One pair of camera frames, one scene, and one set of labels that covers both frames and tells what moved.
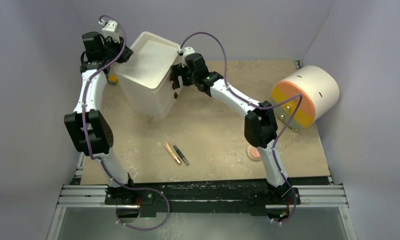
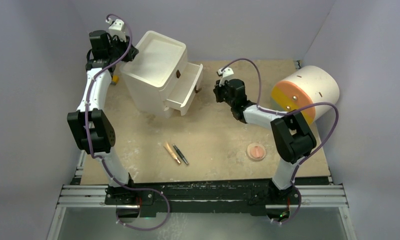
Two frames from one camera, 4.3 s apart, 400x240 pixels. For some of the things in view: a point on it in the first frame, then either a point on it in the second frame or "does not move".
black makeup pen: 180,153 does not move
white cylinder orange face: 320,90 does not move
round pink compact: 253,152 does not move
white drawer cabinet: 146,75 does not move
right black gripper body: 187,79 to 223,94
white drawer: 160,57 to 165,90
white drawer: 164,95 to 185,88
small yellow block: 113,80 does not move
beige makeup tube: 166,145 does not move
